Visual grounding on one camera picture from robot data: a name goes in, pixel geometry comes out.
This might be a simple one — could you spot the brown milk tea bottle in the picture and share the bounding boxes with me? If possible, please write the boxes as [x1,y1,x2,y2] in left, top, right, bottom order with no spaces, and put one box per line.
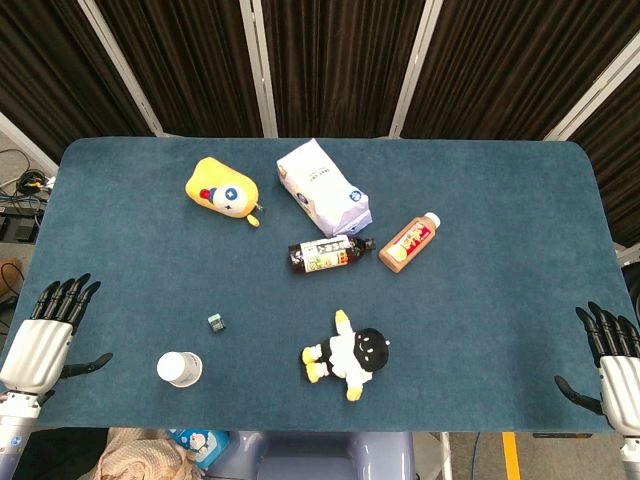
[377,211,442,275]

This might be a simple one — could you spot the white paper cup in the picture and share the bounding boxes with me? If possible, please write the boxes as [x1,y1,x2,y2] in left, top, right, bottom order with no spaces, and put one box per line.
[156,350,204,389]

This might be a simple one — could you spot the lavender robot base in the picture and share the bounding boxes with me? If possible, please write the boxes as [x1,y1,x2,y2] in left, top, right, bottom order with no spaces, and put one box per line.
[207,430,416,480]

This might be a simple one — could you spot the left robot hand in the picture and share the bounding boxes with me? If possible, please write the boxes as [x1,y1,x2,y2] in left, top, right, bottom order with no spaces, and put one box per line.
[0,272,114,405]

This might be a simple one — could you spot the white frame pole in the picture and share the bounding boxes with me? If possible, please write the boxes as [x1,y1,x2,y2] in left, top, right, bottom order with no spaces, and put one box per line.
[388,0,444,139]
[543,29,640,142]
[77,0,169,137]
[0,110,60,177]
[238,0,279,139]

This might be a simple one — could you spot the black-headed plush doll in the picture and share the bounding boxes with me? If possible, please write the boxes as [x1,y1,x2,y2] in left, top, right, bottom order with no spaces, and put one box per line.
[300,309,391,402]

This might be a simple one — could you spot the bundle of floor cables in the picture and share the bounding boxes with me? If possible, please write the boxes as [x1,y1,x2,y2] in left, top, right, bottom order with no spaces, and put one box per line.
[0,147,57,241]

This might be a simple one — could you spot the yellow plush toy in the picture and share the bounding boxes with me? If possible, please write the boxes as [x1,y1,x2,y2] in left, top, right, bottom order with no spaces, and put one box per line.
[184,156,265,229]

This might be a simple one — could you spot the blue cartoon print box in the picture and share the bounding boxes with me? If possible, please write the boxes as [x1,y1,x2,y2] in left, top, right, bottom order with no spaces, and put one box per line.
[167,428,232,471]

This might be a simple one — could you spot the blue table mat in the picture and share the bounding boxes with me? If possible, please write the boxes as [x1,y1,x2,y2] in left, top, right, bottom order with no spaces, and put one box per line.
[0,137,640,434]

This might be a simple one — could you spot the beige knitted cloth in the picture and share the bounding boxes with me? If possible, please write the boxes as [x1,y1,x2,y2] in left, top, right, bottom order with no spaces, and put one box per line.
[92,427,206,480]

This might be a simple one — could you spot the dark tea bottle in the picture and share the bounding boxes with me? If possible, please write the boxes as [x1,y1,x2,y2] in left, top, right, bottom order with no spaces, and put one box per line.
[287,234,377,275]

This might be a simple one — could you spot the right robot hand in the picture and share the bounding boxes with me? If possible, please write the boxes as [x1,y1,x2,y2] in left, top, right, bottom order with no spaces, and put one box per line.
[553,301,640,437]

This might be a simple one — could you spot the white snack bag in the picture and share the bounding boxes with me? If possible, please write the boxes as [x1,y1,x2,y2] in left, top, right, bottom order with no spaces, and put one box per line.
[276,137,373,239]

